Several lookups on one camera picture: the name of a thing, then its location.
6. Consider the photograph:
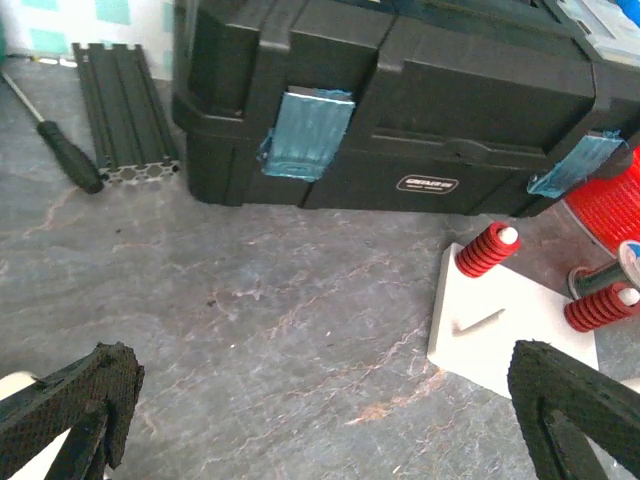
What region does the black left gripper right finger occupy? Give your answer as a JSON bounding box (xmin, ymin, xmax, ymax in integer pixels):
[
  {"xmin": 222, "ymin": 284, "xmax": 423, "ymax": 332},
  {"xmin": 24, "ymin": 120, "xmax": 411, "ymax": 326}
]
[{"xmin": 507, "ymin": 340, "xmax": 639, "ymax": 479}]

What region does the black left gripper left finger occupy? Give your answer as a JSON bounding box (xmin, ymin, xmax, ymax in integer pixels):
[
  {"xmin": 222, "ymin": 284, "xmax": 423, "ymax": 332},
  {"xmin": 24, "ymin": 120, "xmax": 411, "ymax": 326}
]
[{"xmin": 1, "ymin": 342, "xmax": 144, "ymax": 479}]

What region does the white tray with springs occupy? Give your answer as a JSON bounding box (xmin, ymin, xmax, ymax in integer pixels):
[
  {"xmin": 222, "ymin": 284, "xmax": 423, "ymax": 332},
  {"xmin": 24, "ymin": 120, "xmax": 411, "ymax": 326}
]
[{"xmin": 0, "ymin": 371, "xmax": 37, "ymax": 401}]

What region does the red filament spool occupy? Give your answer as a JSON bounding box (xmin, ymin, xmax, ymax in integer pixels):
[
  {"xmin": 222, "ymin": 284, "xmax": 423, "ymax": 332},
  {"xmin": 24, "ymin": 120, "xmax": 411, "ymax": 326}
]
[{"xmin": 563, "ymin": 148, "xmax": 639, "ymax": 256}]

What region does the black screwdriver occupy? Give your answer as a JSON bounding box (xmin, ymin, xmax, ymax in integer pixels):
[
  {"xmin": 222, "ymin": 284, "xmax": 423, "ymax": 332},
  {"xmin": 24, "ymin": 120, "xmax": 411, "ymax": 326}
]
[{"xmin": 1, "ymin": 71, "xmax": 104, "ymax": 195}]

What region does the black plastic toolbox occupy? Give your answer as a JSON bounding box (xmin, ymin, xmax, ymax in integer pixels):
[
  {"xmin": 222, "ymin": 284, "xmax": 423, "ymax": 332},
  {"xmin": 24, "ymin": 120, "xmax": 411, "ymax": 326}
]
[{"xmin": 172, "ymin": 1, "xmax": 639, "ymax": 217}]

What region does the white peg base plate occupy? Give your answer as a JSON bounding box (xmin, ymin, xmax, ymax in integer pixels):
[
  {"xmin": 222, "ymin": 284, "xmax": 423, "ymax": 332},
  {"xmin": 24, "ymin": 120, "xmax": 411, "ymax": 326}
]
[{"xmin": 427, "ymin": 243, "xmax": 599, "ymax": 398}]

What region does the solder wire spool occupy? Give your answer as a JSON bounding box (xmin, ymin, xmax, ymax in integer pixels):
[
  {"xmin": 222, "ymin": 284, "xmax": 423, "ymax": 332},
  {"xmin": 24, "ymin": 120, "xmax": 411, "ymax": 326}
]
[{"xmin": 567, "ymin": 240, "xmax": 640, "ymax": 300}]

